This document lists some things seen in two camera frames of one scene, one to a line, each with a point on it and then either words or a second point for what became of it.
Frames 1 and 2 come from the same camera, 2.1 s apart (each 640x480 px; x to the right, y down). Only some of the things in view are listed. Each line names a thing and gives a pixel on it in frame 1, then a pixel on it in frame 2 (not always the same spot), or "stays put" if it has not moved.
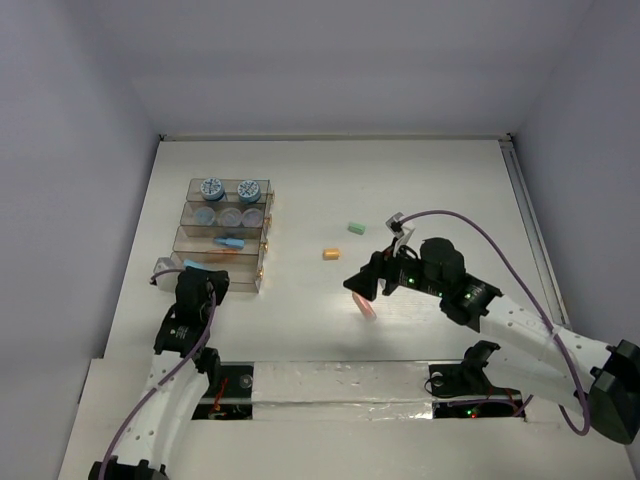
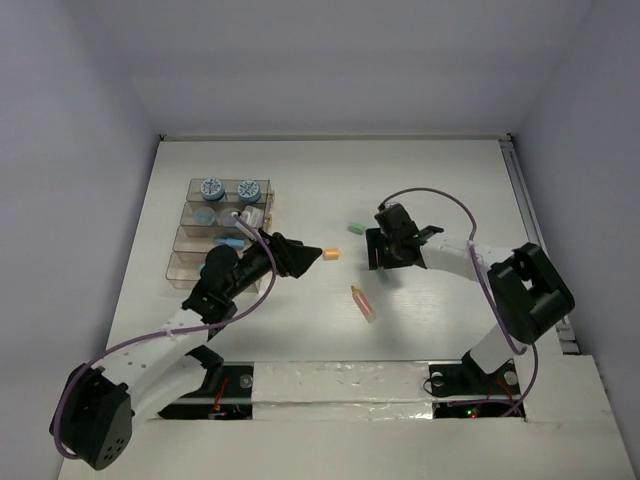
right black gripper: [381, 265] -> [376, 238]
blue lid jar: [249, 191] stays put
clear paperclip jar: [230, 217] stays put
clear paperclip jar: [205, 215] stays put
